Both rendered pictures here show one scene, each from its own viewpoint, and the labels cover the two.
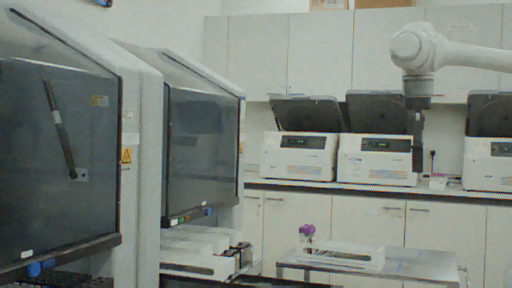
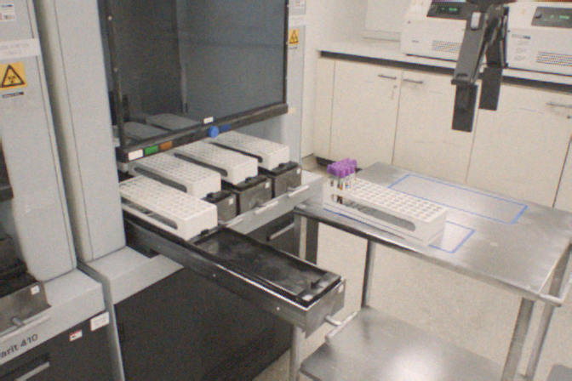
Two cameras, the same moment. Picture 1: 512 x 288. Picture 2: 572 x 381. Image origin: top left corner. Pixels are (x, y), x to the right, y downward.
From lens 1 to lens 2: 0.87 m
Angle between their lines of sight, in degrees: 29
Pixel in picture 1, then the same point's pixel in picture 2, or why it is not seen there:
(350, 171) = (511, 53)
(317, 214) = not seen: hidden behind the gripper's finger
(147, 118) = (55, 13)
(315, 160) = not seen: hidden behind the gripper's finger
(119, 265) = (28, 218)
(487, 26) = not seen: outside the picture
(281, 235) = (417, 123)
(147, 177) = (71, 99)
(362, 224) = (517, 121)
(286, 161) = (431, 35)
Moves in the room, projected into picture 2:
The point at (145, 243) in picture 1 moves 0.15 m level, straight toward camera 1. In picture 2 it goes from (83, 184) to (44, 214)
